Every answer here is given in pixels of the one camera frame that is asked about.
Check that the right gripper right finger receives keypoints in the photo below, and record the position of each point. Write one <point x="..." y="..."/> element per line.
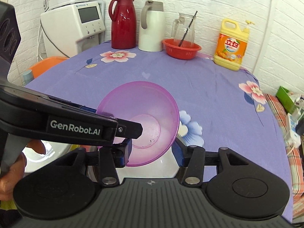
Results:
<point x="232" y="183"/>

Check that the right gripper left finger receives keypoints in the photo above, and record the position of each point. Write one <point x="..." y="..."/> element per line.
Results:
<point x="69" y="184"/>

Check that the floral white plate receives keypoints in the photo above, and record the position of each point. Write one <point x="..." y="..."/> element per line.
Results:
<point x="36" y="161"/>

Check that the yellow plastic plate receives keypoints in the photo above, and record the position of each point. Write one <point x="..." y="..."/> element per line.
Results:
<point x="8" y="205"/>

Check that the purple plastic bowl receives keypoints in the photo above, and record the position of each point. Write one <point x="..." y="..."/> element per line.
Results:
<point x="154" y="108"/>

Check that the person's left hand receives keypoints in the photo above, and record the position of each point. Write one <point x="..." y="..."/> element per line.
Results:
<point x="16" y="172"/>

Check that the grey blue cup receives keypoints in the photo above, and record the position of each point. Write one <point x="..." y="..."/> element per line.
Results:
<point x="28" y="77"/>

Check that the orange plastic basin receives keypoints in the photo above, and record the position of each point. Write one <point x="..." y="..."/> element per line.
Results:
<point x="44" y="65"/>

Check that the white power strip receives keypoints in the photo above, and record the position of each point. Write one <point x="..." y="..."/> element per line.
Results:
<point x="291" y="136"/>

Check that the purple floral tablecloth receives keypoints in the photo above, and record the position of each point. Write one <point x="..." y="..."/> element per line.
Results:
<point x="210" y="95"/>

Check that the white water dispenser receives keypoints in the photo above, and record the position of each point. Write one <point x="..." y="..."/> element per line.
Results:
<point x="72" y="29"/>

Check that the green box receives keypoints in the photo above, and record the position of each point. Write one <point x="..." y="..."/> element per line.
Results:
<point x="290" y="100"/>

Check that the red thermos jug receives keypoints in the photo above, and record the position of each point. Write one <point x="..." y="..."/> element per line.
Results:
<point x="123" y="25"/>

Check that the yellow detergent bottle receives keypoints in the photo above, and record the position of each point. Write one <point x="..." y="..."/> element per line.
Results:
<point x="231" y="44"/>

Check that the white thermos jug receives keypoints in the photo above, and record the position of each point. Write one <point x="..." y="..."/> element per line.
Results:
<point x="152" y="27"/>

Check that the red plastic basket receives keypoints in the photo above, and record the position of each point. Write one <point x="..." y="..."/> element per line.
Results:
<point x="187" y="51"/>

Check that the glass pitcher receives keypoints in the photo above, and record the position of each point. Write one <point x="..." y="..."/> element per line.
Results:
<point x="179" y="27"/>

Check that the black stirring stick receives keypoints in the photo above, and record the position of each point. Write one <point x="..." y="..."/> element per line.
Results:
<point x="188" y="28"/>

